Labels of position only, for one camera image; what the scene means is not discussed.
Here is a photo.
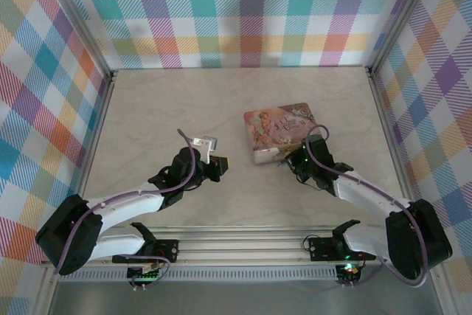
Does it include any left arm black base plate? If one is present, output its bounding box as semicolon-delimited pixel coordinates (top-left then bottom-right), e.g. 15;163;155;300
112;239;180;263

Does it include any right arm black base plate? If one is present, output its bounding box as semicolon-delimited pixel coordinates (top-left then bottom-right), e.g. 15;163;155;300
308;235;376;261

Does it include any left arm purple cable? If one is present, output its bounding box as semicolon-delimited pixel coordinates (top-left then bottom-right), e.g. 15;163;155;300
54;129;202;290

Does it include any aluminium side rail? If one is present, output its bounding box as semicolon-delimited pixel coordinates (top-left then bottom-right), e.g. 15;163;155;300
72;69;119;205
364;66;425;233

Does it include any pink illustrated tin box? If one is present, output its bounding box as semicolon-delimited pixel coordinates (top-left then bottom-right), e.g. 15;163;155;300
243;103;319;165

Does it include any grey slotted cable duct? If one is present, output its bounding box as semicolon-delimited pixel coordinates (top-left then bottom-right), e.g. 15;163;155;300
58;269;341;282

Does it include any aluminium mounting rail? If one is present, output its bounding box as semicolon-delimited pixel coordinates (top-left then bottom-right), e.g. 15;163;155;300
39;226;448;268

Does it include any aluminium frame post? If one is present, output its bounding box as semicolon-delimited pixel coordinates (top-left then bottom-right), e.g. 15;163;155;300
38;0;116;86
368;0;442;72

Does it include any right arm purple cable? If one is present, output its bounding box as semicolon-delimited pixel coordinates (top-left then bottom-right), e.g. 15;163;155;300
305;124;431;288

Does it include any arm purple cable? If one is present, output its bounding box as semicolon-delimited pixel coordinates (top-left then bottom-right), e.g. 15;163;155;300
54;129;202;290
305;124;431;288

